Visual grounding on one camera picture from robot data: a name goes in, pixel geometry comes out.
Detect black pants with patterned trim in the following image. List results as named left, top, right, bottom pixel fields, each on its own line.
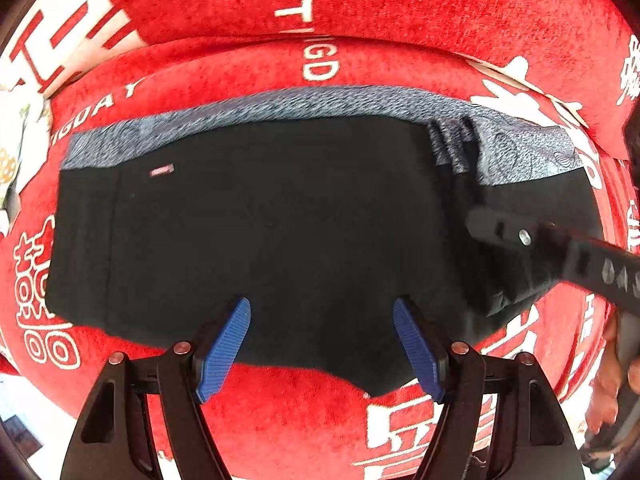
left=46, top=86, right=603, bottom=396

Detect person's right hand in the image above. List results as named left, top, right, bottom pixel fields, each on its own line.
left=586, top=314, right=623, bottom=434

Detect red sofa seat cover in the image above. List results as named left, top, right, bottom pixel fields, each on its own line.
left=1, top=36, right=639, bottom=479

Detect red sofa back cushion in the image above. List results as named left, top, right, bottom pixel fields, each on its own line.
left=0, top=0, right=640, bottom=151

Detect white floral cloth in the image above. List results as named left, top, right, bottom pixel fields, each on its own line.
left=1, top=86, right=53, bottom=236

